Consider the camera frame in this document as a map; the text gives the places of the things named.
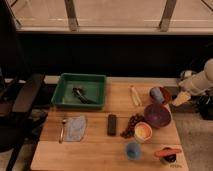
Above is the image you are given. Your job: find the blue cloth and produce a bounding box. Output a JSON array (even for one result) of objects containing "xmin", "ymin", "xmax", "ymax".
[{"xmin": 65, "ymin": 116, "xmax": 87, "ymax": 142}]

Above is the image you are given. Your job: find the blue small cup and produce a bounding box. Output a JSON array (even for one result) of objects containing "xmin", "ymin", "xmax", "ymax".
[{"xmin": 125, "ymin": 142, "xmax": 142, "ymax": 160}]

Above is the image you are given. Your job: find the wooden cutting board table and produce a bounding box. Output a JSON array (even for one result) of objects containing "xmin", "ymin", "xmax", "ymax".
[{"xmin": 31, "ymin": 82, "xmax": 189, "ymax": 171}]

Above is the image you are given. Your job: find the black small cup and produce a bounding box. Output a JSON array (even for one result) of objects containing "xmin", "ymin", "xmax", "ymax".
[{"xmin": 160, "ymin": 154, "xmax": 176, "ymax": 165}]

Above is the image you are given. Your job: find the red small bowl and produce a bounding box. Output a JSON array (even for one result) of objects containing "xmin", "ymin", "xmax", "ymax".
[{"xmin": 160, "ymin": 87, "xmax": 172, "ymax": 104}]

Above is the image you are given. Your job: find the black chair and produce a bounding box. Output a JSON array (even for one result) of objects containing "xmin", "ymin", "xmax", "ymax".
[{"xmin": 0, "ymin": 0, "xmax": 46, "ymax": 171}]

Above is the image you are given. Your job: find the dark red grape bunch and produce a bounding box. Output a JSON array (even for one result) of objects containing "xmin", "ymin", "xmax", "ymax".
[{"xmin": 120, "ymin": 114, "xmax": 144, "ymax": 138}]

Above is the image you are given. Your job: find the yellow orange cup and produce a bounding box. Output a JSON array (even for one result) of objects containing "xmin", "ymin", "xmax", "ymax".
[{"xmin": 134, "ymin": 122, "xmax": 152, "ymax": 142}]

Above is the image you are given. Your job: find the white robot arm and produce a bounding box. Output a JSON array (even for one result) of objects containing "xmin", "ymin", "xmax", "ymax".
[{"xmin": 172, "ymin": 58, "xmax": 213, "ymax": 106}]

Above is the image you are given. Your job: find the purple bowl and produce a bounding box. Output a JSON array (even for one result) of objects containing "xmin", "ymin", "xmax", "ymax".
[{"xmin": 144, "ymin": 103, "xmax": 171, "ymax": 128}]

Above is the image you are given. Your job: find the metal spoon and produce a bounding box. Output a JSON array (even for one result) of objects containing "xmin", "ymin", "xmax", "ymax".
[{"xmin": 59, "ymin": 118, "xmax": 67, "ymax": 144}]

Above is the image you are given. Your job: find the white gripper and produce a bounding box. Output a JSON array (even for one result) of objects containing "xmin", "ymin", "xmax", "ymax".
[{"xmin": 172, "ymin": 77, "xmax": 201, "ymax": 106}]

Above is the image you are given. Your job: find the blue sponge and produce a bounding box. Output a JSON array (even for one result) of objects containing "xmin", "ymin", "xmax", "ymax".
[{"xmin": 150, "ymin": 87, "xmax": 164, "ymax": 103}]

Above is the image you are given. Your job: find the pale yellow stick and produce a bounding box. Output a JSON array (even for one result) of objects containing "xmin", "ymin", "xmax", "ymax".
[{"xmin": 130, "ymin": 86, "xmax": 142, "ymax": 106}]

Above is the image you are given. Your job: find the orange carrot toy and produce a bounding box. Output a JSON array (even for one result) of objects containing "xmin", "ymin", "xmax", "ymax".
[{"xmin": 154, "ymin": 149, "xmax": 182, "ymax": 157}]

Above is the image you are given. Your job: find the green plastic tray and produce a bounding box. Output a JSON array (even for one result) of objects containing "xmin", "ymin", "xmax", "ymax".
[{"xmin": 51, "ymin": 73, "xmax": 106, "ymax": 110}]

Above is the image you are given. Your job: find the black rectangular block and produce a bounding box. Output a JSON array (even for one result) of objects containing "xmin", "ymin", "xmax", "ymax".
[{"xmin": 107, "ymin": 114, "xmax": 117, "ymax": 136}]

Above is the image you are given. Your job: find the dark utensil in tray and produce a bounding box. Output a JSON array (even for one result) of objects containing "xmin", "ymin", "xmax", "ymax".
[{"xmin": 72, "ymin": 87, "xmax": 95, "ymax": 104}]

